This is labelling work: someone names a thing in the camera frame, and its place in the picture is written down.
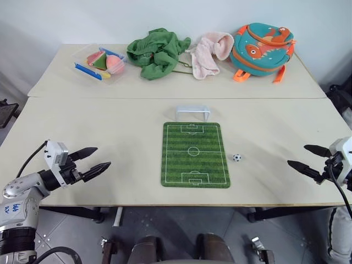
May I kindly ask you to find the small white goal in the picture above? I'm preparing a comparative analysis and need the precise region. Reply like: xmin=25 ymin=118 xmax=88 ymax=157
xmin=175 ymin=104 xmax=211 ymax=121

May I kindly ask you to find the green soccer field mat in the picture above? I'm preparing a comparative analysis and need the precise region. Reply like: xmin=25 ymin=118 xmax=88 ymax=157
xmin=160 ymin=122 xmax=232 ymax=189

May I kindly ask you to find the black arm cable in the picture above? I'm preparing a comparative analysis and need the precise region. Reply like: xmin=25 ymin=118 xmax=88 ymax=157
xmin=328 ymin=161 xmax=352 ymax=218
xmin=15 ymin=140 xmax=49 ymax=179

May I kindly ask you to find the black stand beside table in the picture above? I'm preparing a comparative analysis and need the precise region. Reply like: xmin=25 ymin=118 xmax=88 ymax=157
xmin=0 ymin=98 xmax=20 ymax=129

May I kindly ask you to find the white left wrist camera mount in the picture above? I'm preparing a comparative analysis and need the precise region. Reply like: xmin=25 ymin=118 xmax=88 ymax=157
xmin=43 ymin=139 xmax=70 ymax=190

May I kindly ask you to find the clear box with blue clips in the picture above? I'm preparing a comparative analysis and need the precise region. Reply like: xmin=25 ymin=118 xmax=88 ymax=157
xmin=73 ymin=43 xmax=128 ymax=86

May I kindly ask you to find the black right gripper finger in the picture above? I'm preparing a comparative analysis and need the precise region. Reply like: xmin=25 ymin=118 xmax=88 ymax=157
xmin=287 ymin=159 xmax=322 ymax=180
xmin=303 ymin=144 xmax=332 ymax=158

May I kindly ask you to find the pink towel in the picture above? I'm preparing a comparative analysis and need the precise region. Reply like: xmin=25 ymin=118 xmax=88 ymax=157
xmin=190 ymin=31 xmax=235 ymax=81

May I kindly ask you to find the dark rounded shape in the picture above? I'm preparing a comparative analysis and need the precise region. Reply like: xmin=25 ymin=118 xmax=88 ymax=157
xmin=196 ymin=233 xmax=235 ymax=264
xmin=127 ymin=235 xmax=162 ymax=264

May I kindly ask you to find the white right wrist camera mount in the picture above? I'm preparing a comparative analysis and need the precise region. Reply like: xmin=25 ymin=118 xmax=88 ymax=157
xmin=328 ymin=136 xmax=352 ymax=185

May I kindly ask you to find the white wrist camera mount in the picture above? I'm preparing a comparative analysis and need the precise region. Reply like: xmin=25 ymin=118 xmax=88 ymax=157
xmin=43 ymin=139 xmax=70 ymax=190
xmin=328 ymin=136 xmax=352 ymax=185

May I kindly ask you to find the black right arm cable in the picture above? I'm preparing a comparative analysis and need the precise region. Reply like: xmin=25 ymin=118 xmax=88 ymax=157
xmin=328 ymin=161 xmax=352 ymax=218

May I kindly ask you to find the white table leg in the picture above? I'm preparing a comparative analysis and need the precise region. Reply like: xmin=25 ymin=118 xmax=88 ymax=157
xmin=112 ymin=206 xmax=124 ymax=227

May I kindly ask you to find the teal orange dinosaur backpack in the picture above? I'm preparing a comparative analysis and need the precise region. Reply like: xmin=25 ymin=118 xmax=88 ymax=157
xmin=229 ymin=22 xmax=298 ymax=84

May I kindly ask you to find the grey speckled padded object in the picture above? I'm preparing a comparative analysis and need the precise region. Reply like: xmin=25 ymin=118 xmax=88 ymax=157
xmin=326 ymin=206 xmax=352 ymax=264

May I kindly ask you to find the dark metal bracket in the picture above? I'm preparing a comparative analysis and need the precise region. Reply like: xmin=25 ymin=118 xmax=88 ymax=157
xmin=250 ymin=235 xmax=276 ymax=264
xmin=100 ymin=236 xmax=119 ymax=264

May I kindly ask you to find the crumpled green garment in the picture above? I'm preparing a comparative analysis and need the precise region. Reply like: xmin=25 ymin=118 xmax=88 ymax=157
xmin=126 ymin=27 xmax=194 ymax=81

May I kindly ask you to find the black equipment beside table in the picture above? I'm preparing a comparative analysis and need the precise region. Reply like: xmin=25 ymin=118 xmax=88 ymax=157
xmin=326 ymin=83 xmax=352 ymax=130

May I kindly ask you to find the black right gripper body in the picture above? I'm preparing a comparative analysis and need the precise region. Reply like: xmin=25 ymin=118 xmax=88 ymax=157
xmin=316 ymin=153 xmax=345 ymax=184

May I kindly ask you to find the red green toy watermelon slice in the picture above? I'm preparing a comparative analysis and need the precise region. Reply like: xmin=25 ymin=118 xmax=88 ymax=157
xmin=86 ymin=51 xmax=108 ymax=70

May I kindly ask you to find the pink toy peach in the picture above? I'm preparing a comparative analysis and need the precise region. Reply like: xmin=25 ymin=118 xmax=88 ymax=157
xmin=105 ymin=55 xmax=127 ymax=75

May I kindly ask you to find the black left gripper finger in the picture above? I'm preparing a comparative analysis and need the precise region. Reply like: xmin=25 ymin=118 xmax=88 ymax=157
xmin=81 ymin=161 xmax=112 ymax=183
xmin=68 ymin=146 xmax=99 ymax=163

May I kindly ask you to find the black table base bar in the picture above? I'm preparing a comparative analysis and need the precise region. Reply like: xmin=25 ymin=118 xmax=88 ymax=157
xmin=246 ymin=206 xmax=338 ymax=223
xmin=39 ymin=206 xmax=106 ymax=224

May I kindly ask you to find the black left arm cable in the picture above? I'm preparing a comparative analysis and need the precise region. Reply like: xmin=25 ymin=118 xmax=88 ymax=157
xmin=15 ymin=140 xmax=49 ymax=179

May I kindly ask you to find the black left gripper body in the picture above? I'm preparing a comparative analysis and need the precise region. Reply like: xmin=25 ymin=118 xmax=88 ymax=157
xmin=58 ymin=156 xmax=85 ymax=185

